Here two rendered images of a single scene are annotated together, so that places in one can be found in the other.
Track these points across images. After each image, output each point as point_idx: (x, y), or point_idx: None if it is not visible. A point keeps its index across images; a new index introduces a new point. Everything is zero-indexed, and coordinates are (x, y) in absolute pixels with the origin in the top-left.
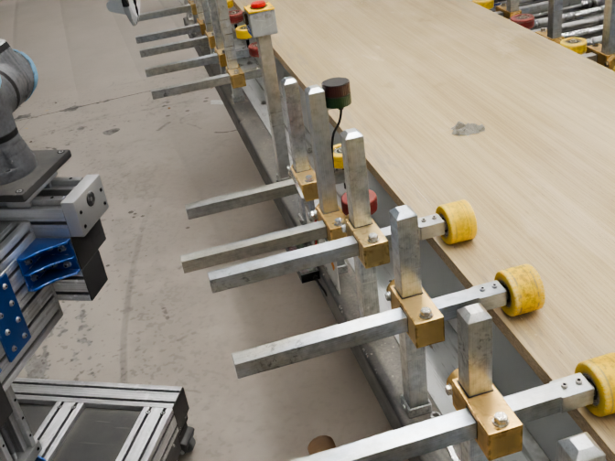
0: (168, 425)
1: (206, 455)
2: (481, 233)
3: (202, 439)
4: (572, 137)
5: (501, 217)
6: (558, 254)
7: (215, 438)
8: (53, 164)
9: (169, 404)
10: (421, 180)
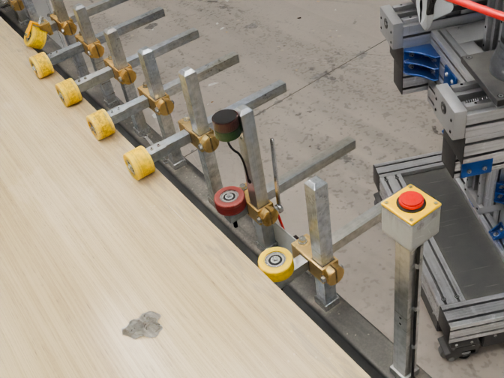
0: (434, 300)
1: (427, 357)
2: (125, 182)
3: (442, 370)
4: (30, 329)
5: (111, 200)
6: (76, 175)
7: (432, 374)
8: (484, 83)
9: (445, 307)
10: (180, 230)
